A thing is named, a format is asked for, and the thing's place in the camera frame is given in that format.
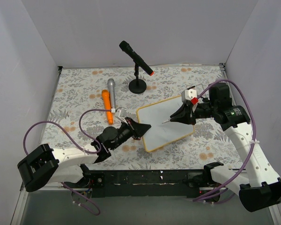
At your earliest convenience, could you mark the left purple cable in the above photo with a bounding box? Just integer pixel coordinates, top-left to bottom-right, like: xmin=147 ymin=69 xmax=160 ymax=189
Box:
xmin=22 ymin=108 xmax=117 ymax=216

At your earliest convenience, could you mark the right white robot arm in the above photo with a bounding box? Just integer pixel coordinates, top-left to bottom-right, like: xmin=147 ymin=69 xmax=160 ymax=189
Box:
xmin=168 ymin=80 xmax=281 ymax=212

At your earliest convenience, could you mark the aluminium frame rail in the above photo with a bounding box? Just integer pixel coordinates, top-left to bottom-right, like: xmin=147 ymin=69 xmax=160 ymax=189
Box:
xmin=20 ymin=171 xmax=69 ymax=192

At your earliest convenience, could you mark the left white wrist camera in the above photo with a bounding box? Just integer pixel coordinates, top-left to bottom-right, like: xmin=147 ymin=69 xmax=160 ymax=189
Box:
xmin=114 ymin=107 xmax=127 ymax=123

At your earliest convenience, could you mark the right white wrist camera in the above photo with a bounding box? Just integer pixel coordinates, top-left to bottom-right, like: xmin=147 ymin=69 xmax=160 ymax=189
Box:
xmin=181 ymin=86 xmax=199 ymax=105

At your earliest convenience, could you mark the yellow framed whiteboard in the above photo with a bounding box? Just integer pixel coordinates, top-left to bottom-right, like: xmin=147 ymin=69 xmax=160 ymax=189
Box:
xmin=136 ymin=95 xmax=194 ymax=152

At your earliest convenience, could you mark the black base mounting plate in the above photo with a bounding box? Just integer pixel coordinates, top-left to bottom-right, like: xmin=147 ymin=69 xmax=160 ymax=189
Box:
xmin=66 ymin=169 xmax=215 ymax=198

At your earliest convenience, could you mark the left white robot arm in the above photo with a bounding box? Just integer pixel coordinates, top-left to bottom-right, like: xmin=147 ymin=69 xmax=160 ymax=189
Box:
xmin=17 ymin=117 xmax=151 ymax=192

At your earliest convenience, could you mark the floral table mat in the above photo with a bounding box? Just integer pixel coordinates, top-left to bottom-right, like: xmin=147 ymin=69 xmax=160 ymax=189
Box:
xmin=41 ymin=65 xmax=242 ymax=170

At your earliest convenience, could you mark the purple cable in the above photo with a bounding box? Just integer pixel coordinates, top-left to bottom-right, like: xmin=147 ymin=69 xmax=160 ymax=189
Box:
xmin=192 ymin=79 xmax=257 ymax=204
xmin=22 ymin=108 xmax=117 ymax=216

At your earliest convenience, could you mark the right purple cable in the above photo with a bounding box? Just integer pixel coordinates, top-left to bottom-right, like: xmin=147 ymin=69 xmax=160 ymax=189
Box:
xmin=192 ymin=79 xmax=257 ymax=204

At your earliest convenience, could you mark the black microphone stand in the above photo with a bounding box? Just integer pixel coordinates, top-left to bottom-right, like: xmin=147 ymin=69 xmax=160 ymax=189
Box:
xmin=128 ymin=63 xmax=147 ymax=94

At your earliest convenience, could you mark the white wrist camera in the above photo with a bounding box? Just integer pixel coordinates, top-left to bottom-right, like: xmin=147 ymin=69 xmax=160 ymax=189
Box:
xmin=181 ymin=86 xmax=199 ymax=105
xmin=114 ymin=107 xmax=127 ymax=123

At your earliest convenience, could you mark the black microphone orange tip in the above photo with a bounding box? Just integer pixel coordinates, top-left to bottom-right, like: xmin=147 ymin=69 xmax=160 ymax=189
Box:
xmin=119 ymin=40 xmax=154 ymax=76

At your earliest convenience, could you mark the silver microphone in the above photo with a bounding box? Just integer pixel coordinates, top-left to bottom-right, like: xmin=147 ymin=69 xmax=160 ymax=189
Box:
xmin=107 ymin=78 xmax=116 ymax=113

